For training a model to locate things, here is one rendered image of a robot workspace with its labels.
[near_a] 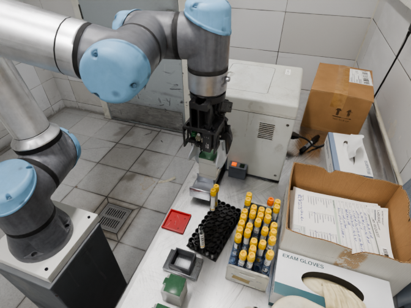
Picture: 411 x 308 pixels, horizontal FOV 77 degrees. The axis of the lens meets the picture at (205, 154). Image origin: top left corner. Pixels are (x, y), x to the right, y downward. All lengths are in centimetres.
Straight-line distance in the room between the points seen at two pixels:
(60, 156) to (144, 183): 144
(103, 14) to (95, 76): 215
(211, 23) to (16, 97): 46
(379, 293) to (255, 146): 47
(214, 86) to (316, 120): 79
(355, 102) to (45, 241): 112
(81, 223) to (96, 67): 57
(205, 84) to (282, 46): 163
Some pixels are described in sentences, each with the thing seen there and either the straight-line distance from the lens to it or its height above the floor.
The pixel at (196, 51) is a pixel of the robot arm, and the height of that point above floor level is 138.
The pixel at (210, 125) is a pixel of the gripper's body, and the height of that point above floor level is 124.
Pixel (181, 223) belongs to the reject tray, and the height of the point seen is 88.
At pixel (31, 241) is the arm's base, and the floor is 97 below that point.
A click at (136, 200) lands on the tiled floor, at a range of 204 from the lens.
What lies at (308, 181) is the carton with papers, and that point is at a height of 96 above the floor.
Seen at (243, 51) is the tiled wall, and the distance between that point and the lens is 212.
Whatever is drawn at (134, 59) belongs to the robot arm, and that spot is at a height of 141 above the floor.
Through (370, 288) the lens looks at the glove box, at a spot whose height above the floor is 94.
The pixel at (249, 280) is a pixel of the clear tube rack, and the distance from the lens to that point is 68.
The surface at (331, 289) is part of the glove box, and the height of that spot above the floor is 97.
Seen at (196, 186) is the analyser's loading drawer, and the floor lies 91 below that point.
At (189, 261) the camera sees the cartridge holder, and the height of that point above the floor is 89.
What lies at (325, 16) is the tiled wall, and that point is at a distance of 202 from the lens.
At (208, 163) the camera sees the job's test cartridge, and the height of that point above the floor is 110.
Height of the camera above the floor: 153
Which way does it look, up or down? 41 degrees down
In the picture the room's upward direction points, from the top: straight up
